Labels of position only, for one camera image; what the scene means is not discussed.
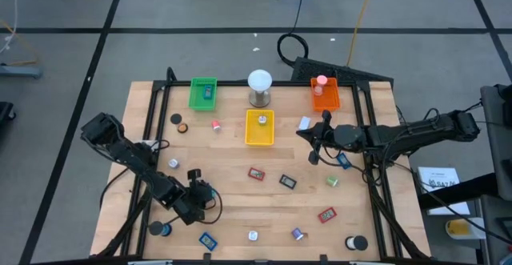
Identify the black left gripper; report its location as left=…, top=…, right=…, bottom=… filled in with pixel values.
left=175, top=169, right=218, bottom=226

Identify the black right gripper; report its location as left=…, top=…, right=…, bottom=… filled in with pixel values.
left=296, top=110, right=342, bottom=165

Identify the black digital thermometer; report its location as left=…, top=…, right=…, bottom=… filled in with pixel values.
left=278, top=174, right=298, bottom=191

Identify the red digital thermometer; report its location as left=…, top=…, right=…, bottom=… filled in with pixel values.
left=247, top=167, right=266, bottom=182
left=318, top=207, right=338, bottom=224

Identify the black hourglass orange sand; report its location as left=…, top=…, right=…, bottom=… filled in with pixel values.
left=170, top=113, right=190, bottom=135

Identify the black hourglass white sand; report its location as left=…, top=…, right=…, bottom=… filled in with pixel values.
left=345, top=235, right=369, bottom=252

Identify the orange plastic basket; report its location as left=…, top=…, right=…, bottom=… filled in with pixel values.
left=310, top=77, right=342, bottom=113

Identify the yellow plastic basket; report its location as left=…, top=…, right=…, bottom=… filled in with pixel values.
left=244, top=109, right=276, bottom=147

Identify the black hourglass blue sand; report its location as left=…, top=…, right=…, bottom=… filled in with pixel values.
left=148, top=220, right=173, bottom=237

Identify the black perforated panel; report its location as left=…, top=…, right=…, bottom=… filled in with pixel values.
left=290, top=56, right=395, bottom=88

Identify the white mushroom table lamp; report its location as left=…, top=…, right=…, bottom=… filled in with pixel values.
left=246, top=69, right=274, bottom=109

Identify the green plastic basket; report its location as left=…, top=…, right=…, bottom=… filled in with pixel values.
left=188, top=77, right=218, bottom=112

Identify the white paper sheet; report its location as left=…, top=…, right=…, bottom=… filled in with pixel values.
left=417, top=166, right=472, bottom=217

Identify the black desk beam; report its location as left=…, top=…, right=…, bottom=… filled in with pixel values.
left=418, top=171, right=501, bottom=211

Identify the yellow white bottle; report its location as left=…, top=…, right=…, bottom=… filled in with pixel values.
left=445, top=216, right=487, bottom=241

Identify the grey cabinet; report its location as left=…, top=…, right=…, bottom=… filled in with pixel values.
left=479, top=82, right=512, bottom=202

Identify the grey stand foot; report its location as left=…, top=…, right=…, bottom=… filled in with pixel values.
left=0, top=64, right=43, bottom=80

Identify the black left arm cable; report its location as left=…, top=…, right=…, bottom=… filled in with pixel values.
left=194, top=191, right=224, bottom=225

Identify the black coiled cable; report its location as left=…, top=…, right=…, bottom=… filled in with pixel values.
left=276, top=0, right=310, bottom=68

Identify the yellow hanging cable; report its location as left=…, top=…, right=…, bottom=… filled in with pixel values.
left=346, top=0, right=378, bottom=67

